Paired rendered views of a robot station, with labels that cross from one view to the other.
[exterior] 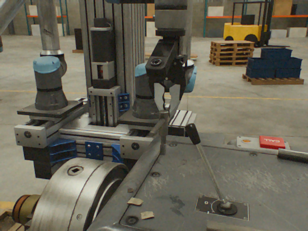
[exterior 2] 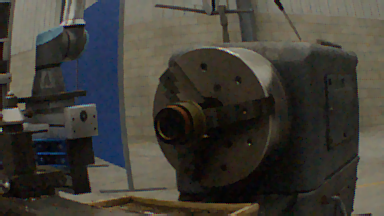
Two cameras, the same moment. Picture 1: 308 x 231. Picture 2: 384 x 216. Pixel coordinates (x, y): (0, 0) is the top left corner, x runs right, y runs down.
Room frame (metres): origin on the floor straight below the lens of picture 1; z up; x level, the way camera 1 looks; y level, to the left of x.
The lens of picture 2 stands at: (0.22, 1.54, 1.18)
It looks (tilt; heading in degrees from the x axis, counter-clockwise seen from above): 3 degrees down; 289
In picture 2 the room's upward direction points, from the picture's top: 4 degrees counter-clockwise
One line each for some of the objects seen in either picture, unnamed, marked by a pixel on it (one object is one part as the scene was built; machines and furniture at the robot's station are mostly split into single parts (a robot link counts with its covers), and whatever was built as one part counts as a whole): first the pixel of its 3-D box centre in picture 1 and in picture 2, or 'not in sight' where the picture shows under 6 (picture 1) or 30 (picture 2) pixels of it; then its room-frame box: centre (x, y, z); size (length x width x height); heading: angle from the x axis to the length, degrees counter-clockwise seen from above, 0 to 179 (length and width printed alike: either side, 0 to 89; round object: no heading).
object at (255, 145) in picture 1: (261, 152); not in sight; (0.72, -0.29, 1.23); 0.13 x 0.08 x 0.05; 74
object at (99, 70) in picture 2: not in sight; (77, 85); (4.38, -5.56, 1.18); 4.12 x 0.80 x 2.35; 135
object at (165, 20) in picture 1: (169, 20); not in sight; (0.71, -0.03, 1.57); 0.08 x 0.08 x 0.05
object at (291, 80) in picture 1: (273, 65); not in sight; (7.21, -2.91, 0.39); 1.20 x 0.80 x 0.79; 92
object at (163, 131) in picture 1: (163, 133); (224, 23); (0.66, -0.02, 1.31); 0.02 x 0.02 x 0.12; 73
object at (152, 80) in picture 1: (158, 81); not in sight; (0.70, -0.01, 1.43); 0.05 x 0.02 x 0.09; 74
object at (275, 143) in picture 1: (271, 144); not in sight; (0.72, -0.31, 1.26); 0.06 x 0.06 x 0.02; 74
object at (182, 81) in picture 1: (177, 82); not in sight; (0.69, -0.05, 1.43); 0.05 x 0.02 x 0.09; 74
